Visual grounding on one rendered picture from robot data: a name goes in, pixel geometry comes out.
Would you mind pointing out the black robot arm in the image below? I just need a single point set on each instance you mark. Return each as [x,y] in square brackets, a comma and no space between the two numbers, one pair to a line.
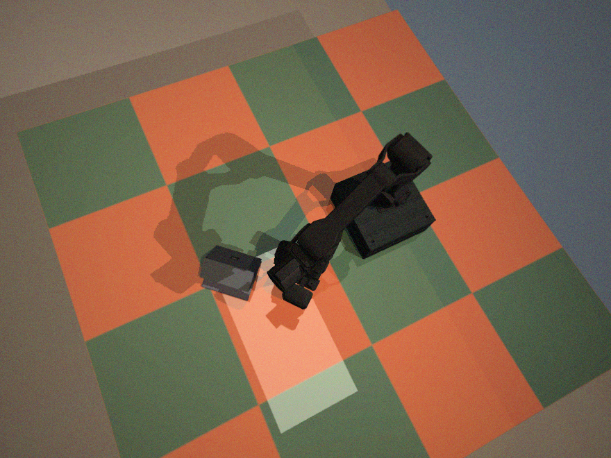
[382,185]

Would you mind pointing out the dark grey square panel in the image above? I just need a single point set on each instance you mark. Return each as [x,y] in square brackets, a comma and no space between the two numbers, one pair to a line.
[229,272]

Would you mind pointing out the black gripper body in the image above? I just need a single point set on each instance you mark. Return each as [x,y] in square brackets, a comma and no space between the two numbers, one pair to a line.
[300,296]

